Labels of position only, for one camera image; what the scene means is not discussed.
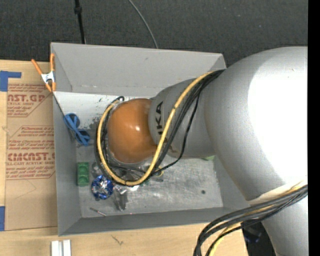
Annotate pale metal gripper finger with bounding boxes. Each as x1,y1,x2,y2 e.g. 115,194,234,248
113,190,122,210
120,191,129,212

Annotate blue and silver foil ball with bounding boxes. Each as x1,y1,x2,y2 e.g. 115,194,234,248
90,174,115,201

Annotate thin red-brown stick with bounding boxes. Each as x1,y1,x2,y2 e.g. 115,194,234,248
89,207,107,217

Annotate green toy brick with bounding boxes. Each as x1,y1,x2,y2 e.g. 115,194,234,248
76,161,91,187

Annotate brown cardboard board, red print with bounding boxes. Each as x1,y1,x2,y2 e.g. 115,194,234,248
0,59,59,232

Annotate grey metal bin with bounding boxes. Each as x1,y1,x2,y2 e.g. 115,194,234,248
49,41,251,237

